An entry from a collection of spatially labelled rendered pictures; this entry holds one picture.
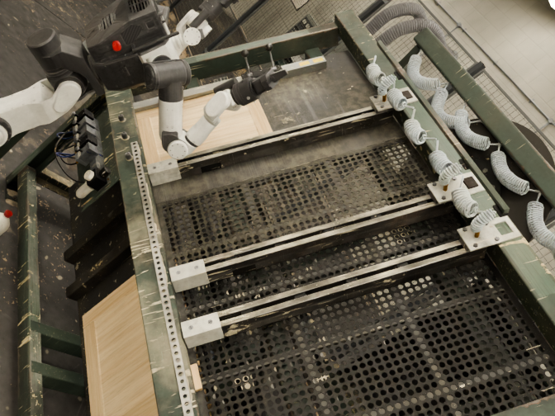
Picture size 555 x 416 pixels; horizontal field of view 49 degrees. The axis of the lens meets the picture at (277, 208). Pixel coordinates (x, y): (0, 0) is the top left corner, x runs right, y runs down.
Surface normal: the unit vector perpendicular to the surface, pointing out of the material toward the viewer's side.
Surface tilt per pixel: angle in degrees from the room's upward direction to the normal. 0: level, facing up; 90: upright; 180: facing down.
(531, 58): 90
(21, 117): 90
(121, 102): 58
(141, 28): 90
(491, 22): 90
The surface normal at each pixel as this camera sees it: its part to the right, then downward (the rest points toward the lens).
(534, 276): -0.09, -0.66
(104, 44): 0.28, 0.70
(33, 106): -0.14, 0.76
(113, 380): -0.59, -0.41
